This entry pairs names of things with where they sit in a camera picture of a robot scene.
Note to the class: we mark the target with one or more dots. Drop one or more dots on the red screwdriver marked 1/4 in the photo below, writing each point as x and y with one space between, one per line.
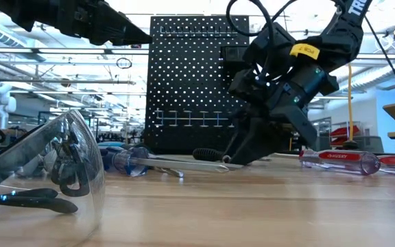
338 161

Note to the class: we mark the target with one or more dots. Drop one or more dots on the clear safety glasses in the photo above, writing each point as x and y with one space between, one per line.
22 151

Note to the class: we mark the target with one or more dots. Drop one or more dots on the red storage bin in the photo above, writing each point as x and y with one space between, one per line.
345 132

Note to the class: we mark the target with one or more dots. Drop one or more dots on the black metal pegboard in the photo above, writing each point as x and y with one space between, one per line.
183 85

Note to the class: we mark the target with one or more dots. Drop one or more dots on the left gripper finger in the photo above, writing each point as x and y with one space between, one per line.
115 31

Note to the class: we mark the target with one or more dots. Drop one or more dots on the black plastic bin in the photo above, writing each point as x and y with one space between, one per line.
230 55

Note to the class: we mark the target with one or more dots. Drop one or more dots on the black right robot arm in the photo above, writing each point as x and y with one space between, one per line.
345 41

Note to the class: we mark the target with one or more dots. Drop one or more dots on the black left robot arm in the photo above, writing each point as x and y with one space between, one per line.
29 13

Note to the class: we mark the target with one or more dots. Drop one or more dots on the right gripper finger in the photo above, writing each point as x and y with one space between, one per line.
262 144
237 135

